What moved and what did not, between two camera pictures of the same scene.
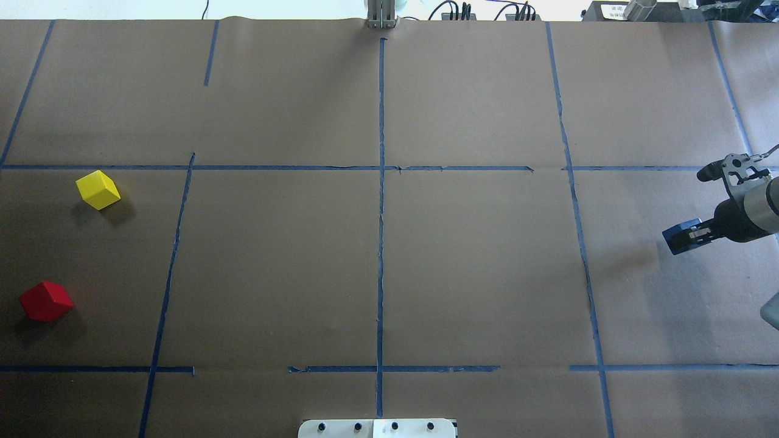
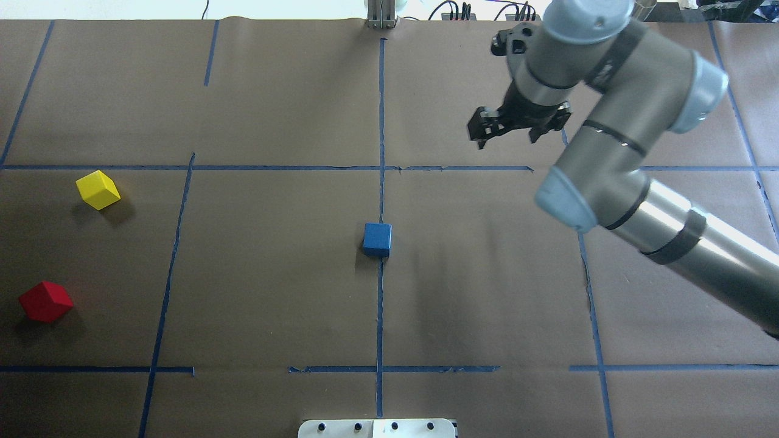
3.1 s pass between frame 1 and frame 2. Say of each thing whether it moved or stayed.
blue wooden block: moved
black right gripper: moved
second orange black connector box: stayed
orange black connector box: stayed
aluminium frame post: stayed
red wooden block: stayed
